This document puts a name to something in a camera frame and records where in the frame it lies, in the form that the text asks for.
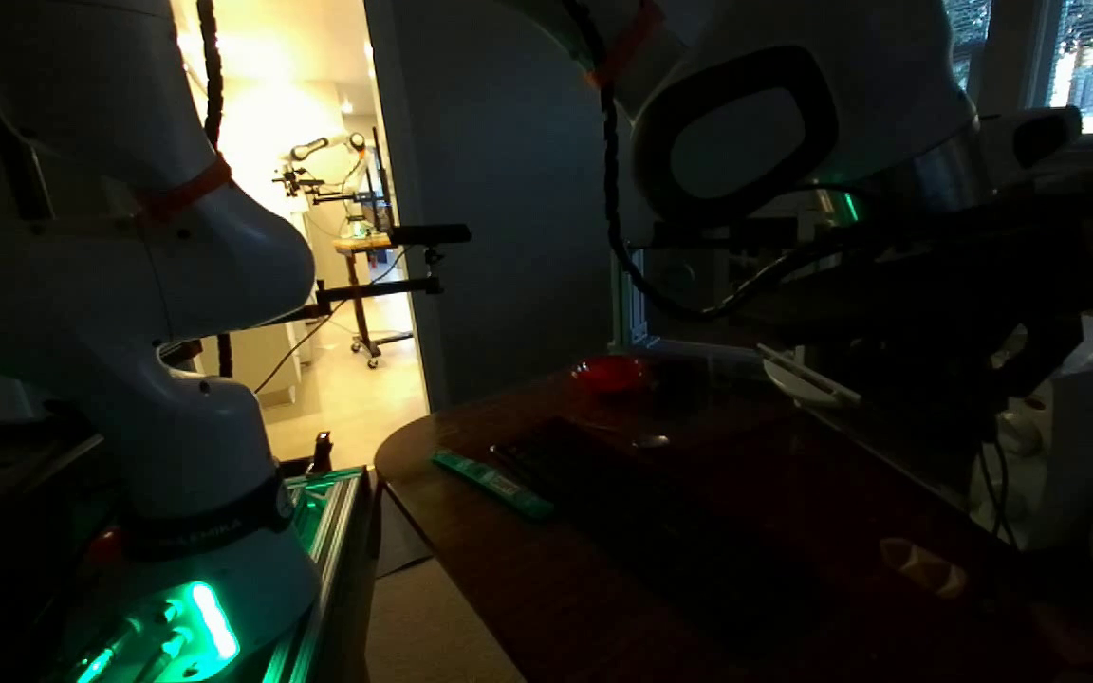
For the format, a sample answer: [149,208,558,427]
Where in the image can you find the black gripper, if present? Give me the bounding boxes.
[814,201,1056,400]

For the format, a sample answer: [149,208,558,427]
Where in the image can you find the white oval object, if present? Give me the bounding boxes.
[755,341,868,408]

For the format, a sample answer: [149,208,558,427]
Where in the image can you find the aluminium robot base platform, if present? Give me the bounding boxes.
[48,467,376,683]

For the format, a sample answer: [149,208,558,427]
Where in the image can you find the small beige object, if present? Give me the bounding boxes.
[880,533,975,599]

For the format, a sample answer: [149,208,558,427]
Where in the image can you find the red plastic bowl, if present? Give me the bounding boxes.
[564,352,651,400]

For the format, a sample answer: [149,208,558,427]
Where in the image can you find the green flat ruler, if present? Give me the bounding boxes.
[430,447,558,523]

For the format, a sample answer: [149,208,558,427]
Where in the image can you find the black tripod stand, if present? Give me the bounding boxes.
[277,220,474,327]

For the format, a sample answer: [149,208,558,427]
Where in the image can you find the background metal cart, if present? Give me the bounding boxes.
[333,228,420,371]

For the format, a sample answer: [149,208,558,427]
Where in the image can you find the black clamp block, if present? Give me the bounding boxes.
[308,427,339,480]

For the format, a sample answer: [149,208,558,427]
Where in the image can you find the background lab equipment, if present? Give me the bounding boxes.
[269,129,379,211]

